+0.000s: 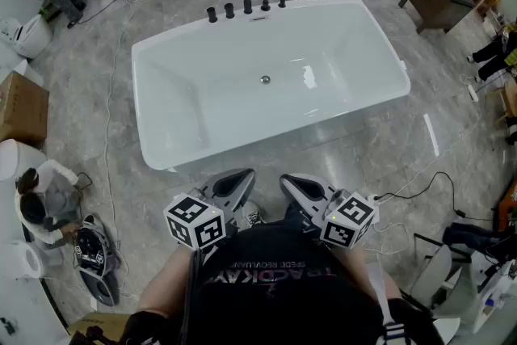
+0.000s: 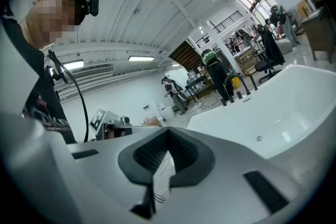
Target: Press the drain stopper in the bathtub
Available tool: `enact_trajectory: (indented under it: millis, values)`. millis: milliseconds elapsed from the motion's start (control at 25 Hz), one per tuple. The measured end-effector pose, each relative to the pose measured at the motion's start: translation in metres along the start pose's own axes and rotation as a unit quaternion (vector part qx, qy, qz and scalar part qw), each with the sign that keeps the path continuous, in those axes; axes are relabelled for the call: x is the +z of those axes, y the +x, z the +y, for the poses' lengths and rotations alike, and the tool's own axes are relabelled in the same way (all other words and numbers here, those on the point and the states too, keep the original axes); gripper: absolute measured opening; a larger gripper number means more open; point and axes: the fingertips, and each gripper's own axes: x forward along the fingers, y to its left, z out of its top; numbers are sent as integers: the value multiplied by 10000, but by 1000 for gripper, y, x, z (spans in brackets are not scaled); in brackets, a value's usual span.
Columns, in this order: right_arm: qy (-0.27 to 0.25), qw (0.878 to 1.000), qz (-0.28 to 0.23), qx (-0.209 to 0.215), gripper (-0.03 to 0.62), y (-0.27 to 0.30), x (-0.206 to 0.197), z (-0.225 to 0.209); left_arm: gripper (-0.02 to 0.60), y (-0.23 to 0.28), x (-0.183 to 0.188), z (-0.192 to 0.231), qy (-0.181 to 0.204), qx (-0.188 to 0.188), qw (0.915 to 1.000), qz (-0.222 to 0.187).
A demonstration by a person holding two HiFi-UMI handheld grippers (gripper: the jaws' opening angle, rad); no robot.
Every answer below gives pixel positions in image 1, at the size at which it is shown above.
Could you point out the white toilet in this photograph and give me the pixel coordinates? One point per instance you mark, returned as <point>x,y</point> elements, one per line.
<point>26,36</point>
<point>26,260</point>
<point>18,159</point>

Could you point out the person's black printed t-shirt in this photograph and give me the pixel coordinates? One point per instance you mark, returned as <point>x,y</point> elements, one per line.
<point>274,307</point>

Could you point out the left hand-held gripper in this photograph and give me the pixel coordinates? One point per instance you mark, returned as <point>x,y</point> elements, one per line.
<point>194,222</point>

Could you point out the white power strip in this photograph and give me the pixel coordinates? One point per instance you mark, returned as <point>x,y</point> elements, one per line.
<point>472,91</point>

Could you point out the person's right forearm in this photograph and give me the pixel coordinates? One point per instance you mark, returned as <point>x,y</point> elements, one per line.
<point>359,266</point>

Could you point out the large cardboard box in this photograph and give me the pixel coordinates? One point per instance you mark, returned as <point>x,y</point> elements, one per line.
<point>20,109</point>

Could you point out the person's white shoe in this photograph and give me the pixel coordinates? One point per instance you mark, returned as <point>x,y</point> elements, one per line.
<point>251,216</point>

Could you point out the person's left forearm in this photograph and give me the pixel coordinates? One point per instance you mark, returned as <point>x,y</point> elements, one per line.
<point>165,283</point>

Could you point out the white chair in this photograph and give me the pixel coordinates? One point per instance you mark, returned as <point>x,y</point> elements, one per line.
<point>438,274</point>

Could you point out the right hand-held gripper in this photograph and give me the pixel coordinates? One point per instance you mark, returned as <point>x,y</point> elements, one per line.
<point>347,220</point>

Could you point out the grey equipment backpack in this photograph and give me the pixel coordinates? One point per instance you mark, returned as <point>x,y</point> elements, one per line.
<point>97,258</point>

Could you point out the flat cardboard box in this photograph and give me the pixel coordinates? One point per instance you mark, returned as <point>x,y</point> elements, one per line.
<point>97,329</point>

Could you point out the white bathtub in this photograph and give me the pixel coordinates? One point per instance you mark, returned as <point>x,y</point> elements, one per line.
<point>242,109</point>

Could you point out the black faucet knob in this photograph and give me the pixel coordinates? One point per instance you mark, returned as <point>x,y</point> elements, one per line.
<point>247,6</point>
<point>211,15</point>
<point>229,11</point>

